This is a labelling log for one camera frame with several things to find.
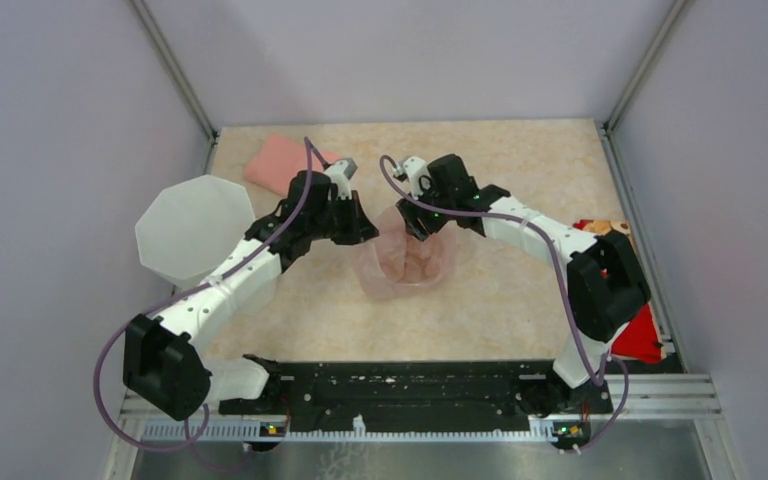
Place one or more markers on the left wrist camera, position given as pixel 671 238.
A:
pixel 341 172

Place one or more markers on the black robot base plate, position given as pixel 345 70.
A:
pixel 418 397

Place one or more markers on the red snack package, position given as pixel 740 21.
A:
pixel 640 340

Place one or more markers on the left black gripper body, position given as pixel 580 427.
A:
pixel 338 213

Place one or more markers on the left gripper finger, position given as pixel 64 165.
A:
pixel 363 228
pixel 348 235

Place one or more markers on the aluminium frame post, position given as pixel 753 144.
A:
pixel 172 67
pixel 666 29

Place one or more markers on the aluminium front rail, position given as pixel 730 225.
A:
pixel 635 398

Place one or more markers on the translucent pink trash bag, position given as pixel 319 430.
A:
pixel 394 264

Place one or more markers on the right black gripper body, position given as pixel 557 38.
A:
pixel 442 198

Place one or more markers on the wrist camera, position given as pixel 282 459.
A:
pixel 341 172
pixel 413 170

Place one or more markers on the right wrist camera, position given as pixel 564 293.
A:
pixel 413 170

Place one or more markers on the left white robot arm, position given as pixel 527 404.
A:
pixel 163 349

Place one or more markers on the left aluminium frame post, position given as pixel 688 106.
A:
pixel 172 67

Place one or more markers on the white octagonal trash bin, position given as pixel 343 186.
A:
pixel 192 227

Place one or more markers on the right aluminium frame post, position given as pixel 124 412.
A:
pixel 666 29

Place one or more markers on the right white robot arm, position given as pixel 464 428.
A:
pixel 599 276

